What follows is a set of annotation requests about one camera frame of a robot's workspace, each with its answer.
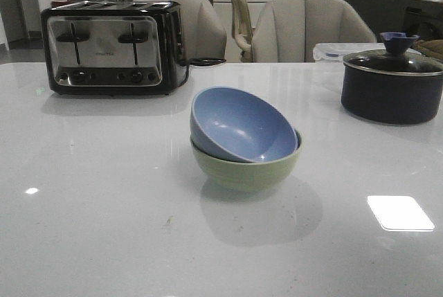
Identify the blue bowl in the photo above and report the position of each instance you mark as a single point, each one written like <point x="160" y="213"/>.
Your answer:
<point x="235" y="125"/>

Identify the dark blue pot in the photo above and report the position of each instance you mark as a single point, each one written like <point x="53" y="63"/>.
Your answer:
<point x="392" y="99"/>

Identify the black silver four-slot toaster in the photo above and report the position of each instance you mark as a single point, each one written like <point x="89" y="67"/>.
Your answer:
<point x="115" y="48"/>

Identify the beige armchair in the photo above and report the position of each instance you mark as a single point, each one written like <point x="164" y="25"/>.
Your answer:
<point x="204" y="35"/>
<point x="288" y="30"/>

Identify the beige armchair left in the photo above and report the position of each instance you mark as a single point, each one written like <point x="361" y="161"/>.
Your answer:
<point x="204" y="35"/>

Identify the green bowl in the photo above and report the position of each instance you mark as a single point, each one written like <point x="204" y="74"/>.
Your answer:
<point x="247" y="177"/>

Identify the glass pot lid blue knob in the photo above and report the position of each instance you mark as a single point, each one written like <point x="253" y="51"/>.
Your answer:
<point x="397" y="43"/>

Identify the clear plastic container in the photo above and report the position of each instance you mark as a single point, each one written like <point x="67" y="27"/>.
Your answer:
<point x="335" y="52"/>

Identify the dark counter cabinet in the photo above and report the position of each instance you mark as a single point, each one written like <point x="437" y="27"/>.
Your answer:
<point x="360" y="2"/>

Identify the red bin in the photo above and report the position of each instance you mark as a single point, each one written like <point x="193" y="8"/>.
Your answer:
<point x="58" y="3"/>

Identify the beige armchair right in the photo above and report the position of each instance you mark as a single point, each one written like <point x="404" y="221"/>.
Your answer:
<point x="288" y="30"/>

